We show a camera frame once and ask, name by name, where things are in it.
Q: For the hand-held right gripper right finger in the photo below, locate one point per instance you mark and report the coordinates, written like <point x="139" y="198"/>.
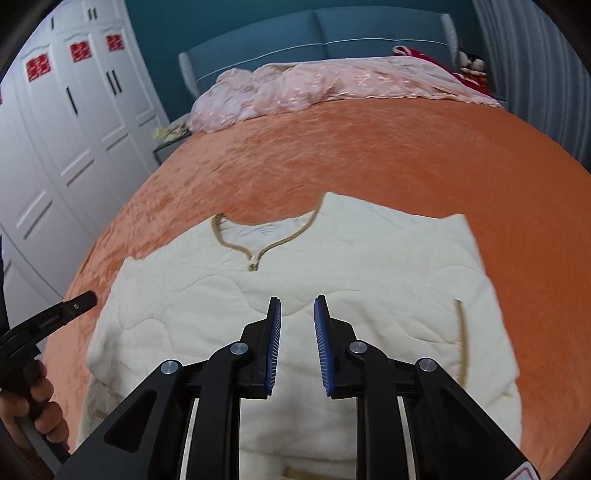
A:
<point x="321" y="346"/>

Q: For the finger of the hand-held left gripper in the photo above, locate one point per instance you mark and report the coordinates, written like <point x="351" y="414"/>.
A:
<point x="74" y="307"/>

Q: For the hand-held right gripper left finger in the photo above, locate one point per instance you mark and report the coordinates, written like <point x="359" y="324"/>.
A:
<point x="274" y="346"/>

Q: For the cream quilted jacket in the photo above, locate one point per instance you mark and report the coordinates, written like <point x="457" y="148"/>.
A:
<point x="369" y="258"/>

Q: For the person's left hand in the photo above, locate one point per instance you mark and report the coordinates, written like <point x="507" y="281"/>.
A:
<point x="48" y="410"/>

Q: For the dark nightstand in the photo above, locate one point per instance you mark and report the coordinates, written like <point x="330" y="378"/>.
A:
<point x="168" y="147"/>

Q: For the white panelled wardrobe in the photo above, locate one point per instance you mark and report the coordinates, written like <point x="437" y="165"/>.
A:
<point x="92" y="120"/>

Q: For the orange bed blanket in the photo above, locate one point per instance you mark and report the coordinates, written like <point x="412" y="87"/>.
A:
<point x="369" y="152"/>

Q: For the pink embroidered quilt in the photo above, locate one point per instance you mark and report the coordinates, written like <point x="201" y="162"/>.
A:
<point x="300" y="87"/>

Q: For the red pillow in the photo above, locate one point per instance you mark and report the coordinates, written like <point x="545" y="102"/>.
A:
<point x="471" y="83"/>

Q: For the blue upholstered headboard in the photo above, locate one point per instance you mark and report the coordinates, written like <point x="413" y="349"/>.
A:
<point x="277" y="41"/>

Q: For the black and white plush toy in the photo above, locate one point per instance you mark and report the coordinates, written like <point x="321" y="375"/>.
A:
<point x="472" y="62"/>

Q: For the grey pleated curtain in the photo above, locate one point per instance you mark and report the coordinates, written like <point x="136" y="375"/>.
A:
<point x="531" y="69"/>

